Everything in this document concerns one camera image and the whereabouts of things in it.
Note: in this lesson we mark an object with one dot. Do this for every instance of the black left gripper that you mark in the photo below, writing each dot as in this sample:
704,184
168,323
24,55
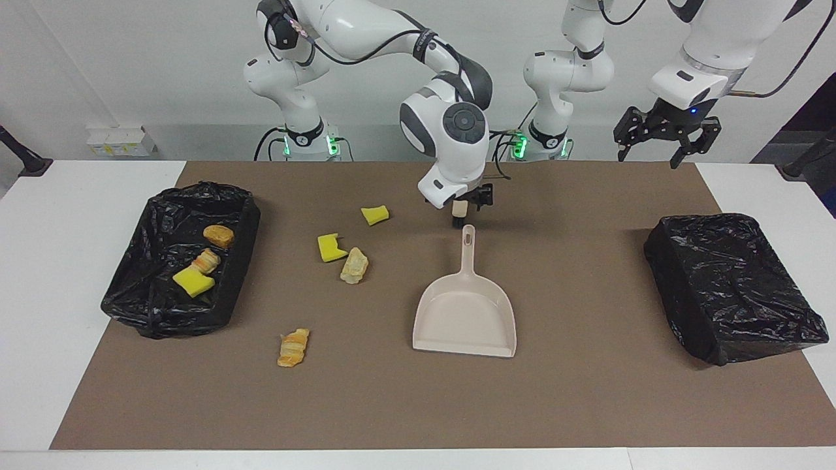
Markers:
673,121

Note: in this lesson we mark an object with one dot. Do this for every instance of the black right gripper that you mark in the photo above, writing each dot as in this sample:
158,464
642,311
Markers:
482,192

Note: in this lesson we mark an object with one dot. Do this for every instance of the beige hand brush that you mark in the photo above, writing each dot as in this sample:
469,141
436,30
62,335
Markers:
460,209

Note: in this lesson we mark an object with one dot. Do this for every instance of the beige plastic dustpan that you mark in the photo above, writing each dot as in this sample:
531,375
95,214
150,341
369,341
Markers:
464,313

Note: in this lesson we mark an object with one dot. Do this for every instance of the pale toy bread chunk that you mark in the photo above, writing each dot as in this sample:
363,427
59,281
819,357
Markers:
354,266

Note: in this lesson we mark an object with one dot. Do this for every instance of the notched yellow sponge piece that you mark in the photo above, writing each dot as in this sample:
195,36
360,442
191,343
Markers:
330,249

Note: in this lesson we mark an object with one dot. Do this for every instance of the toy croissant roll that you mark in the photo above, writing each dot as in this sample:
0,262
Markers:
294,347
206,261

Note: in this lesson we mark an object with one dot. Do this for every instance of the brown toy bread roll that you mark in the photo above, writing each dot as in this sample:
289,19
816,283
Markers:
219,235

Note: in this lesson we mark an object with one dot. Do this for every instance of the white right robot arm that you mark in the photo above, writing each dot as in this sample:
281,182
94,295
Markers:
450,156

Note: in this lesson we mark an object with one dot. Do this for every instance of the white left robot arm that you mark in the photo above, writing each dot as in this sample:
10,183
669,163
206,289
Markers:
718,32

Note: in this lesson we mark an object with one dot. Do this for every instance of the bin with black bag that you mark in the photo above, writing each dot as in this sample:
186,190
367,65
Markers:
725,287
157,222

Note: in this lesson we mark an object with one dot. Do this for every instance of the small yellow sponge piece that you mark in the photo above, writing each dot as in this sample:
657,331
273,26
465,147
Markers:
375,215

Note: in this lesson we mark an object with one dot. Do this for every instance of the black stand pole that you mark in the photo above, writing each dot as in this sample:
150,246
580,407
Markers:
810,153
26,160

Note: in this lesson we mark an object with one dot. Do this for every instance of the dark background panel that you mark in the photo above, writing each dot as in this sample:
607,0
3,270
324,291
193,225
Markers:
823,104

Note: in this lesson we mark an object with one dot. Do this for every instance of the brown table mat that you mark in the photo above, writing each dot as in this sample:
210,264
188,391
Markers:
457,405

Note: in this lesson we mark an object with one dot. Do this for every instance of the white wall socket box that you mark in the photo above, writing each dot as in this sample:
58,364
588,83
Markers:
121,140

